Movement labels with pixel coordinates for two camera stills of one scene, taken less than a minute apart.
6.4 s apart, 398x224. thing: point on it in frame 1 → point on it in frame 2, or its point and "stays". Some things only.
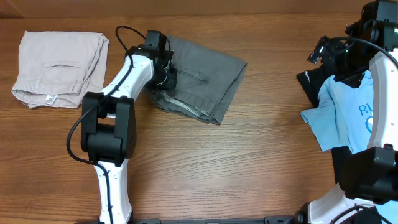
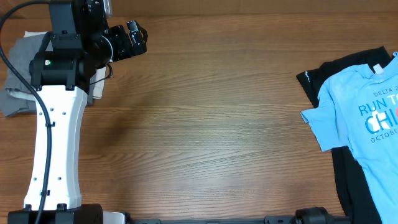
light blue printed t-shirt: x=341 y=119 stays
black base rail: x=274 y=219 stays
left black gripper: x=170 y=81 → x=125 y=51
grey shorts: x=206 y=81 → x=17 y=95
